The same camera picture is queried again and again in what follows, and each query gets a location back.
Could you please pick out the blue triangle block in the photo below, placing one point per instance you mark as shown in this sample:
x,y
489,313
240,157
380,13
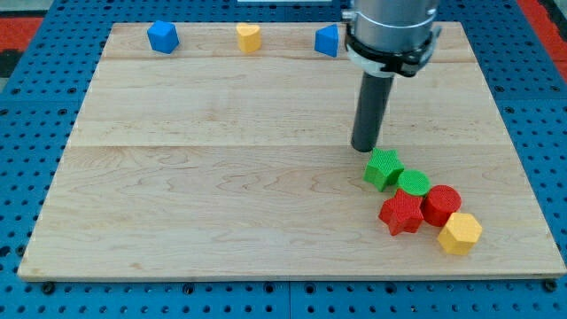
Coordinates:
x,y
326,40

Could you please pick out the yellow hexagon block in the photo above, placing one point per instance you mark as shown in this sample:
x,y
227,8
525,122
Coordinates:
x,y
460,233

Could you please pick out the green star block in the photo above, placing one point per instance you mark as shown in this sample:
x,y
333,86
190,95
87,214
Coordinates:
x,y
383,168

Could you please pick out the green cylinder block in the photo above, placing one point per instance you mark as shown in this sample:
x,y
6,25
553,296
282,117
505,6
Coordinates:
x,y
414,182

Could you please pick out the blue cube block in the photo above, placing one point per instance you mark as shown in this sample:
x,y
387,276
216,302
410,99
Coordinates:
x,y
163,37

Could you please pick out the red star block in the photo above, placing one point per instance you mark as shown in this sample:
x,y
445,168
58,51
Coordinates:
x,y
402,213

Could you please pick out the wooden board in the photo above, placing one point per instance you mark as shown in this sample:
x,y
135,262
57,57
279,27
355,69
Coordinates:
x,y
209,164

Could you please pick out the red cylinder block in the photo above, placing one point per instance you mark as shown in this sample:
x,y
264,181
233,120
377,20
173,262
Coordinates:
x,y
439,203

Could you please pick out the black pusher rod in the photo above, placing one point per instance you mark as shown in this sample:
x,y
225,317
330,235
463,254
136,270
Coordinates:
x,y
372,102

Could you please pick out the yellow heart block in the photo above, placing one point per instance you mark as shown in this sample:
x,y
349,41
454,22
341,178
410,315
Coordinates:
x,y
248,37

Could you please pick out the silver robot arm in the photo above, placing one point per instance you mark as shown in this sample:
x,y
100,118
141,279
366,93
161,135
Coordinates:
x,y
393,26

